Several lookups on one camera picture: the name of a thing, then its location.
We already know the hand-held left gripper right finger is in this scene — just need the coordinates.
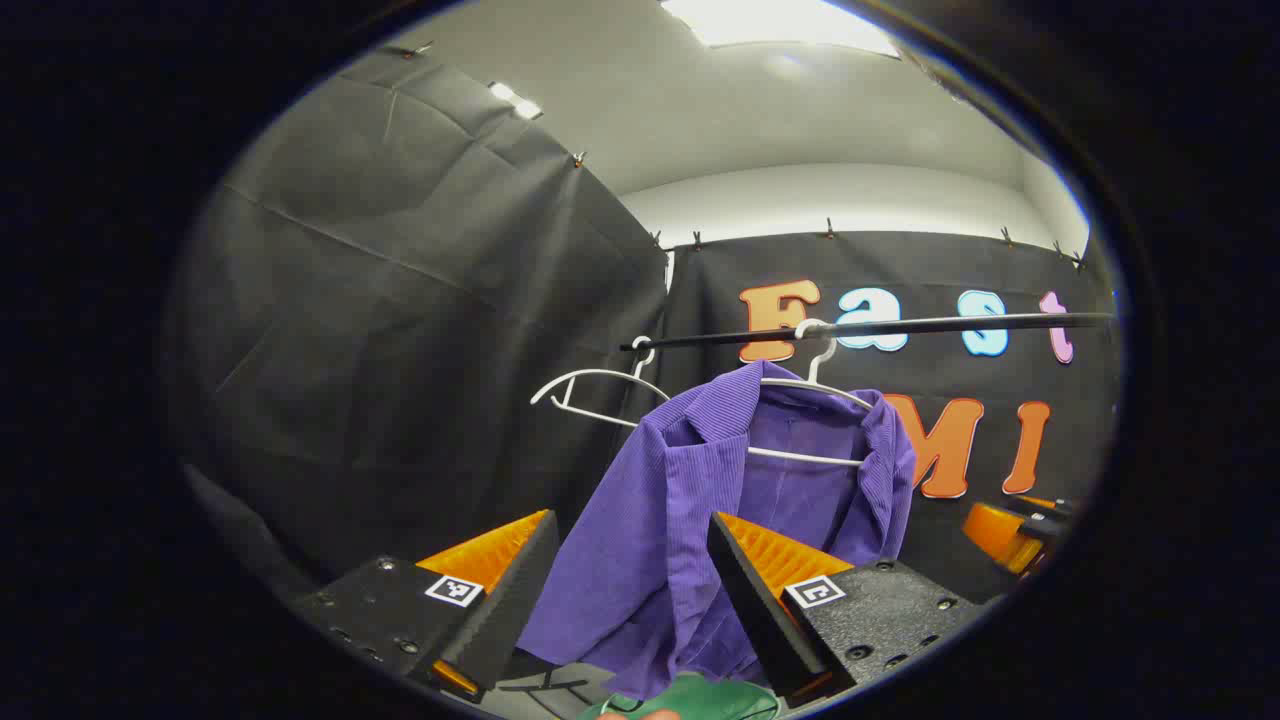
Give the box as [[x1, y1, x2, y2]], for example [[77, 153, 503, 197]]
[[706, 512, 986, 709]]

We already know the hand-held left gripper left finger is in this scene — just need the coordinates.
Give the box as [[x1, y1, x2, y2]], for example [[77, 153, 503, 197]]
[[290, 509, 561, 703]]

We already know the green laundry hamper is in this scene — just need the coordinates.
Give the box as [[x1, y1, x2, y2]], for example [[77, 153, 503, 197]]
[[578, 672, 783, 720]]

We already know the purple corduroy jacket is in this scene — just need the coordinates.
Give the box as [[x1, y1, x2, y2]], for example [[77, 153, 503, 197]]
[[515, 360, 918, 701]]

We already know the white plastic clothes hanger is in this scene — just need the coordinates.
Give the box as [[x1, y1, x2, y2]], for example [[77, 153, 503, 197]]
[[745, 318, 879, 468], [529, 336, 673, 431]]

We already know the black backdrop cloth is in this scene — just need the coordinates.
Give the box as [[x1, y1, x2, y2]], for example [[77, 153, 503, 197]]
[[165, 45, 669, 601], [625, 230, 1121, 606]]

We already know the small ceiling light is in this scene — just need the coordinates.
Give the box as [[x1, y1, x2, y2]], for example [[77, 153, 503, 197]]
[[487, 81, 544, 121]]

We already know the large ceiling light panel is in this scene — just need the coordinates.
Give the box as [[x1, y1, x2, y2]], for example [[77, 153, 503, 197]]
[[660, 0, 901, 58]]

